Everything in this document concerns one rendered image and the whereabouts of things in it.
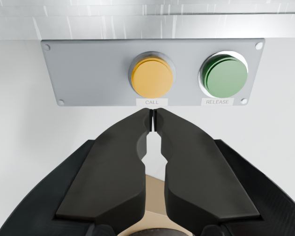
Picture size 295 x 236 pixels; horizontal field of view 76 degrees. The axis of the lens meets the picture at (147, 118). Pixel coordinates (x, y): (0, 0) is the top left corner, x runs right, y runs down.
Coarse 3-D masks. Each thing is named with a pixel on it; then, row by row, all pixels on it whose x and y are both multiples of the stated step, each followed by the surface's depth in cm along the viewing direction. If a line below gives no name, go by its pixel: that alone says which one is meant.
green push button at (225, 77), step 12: (216, 60) 17; (228, 60) 17; (240, 60) 17; (204, 72) 18; (216, 72) 17; (228, 72) 17; (240, 72) 17; (204, 84) 18; (216, 84) 18; (228, 84) 18; (240, 84) 18; (216, 96) 19; (228, 96) 19
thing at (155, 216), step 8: (152, 184) 38; (160, 184) 40; (152, 192) 37; (160, 192) 38; (152, 200) 35; (160, 200) 36; (152, 208) 34; (160, 208) 35; (144, 216) 34; (152, 216) 34; (160, 216) 34; (136, 224) 35; (144, 224) 35; (152, 224) 35; (160, 224) 36; (168, 224) 36; (176, 224) 36; (128, 232) 37; (184, 232) 38
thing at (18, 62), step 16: (0, 48) 27; (16, 48) 27; (32, 48) 27; (272, 48) 27; (288, 48) 27; (0, 64) 28; (16, 64) 28; (32, 64) 28; (272, 64) 28; (288, 64) 28; (0, 80) 30; (16, 80) 30; (32, 80) 30; (48, 80) 30; (256, 80) 29; (272, 80) 29; (288, 80) 29
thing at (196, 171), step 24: (168, 120) 11; (168, 144) 9; (192, 144) 9; (168, 168) 7; (192, 168) 7; (216, 168) 7; (168, 192) 7; (192, 192) 6; (216, 192) 6; (240, 192) 6; (168, 216) 7; (192, 216) 6; (216, 216) 6; (240, 216) 6
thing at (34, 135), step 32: (0, 96) 31; (32, 96) 31; (256, 96) 31; (288, 96) 31; (0, 128) 34; (32, 128) 34; (64, 128) 34; (96, 128) 34; (224, 128) 34; (256, 128) 34; (288, 128) 34; (0, 160) 38; (32, 160) 38; (160, 160) 38; (256, 160) 38; (288, 160) 38; (0, 192) 43; (288, 192) 43; (0, 224) 50
